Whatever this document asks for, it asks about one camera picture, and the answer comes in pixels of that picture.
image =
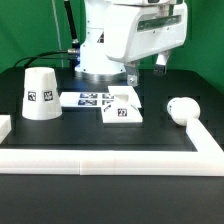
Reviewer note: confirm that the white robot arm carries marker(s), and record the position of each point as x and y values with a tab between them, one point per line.
94	64

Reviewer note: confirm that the white lamp base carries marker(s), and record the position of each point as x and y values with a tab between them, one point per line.
124	108

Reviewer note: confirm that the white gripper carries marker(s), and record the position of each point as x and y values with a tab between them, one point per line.
135	32

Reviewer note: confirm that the white lamp bulb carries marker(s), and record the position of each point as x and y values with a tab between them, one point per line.
183	108

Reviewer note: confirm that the white lamp shade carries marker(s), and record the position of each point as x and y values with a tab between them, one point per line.
41	98

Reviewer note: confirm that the white fence border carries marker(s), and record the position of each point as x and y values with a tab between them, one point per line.
69	162

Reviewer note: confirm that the white marker sheet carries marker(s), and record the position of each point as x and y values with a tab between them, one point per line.
85	99

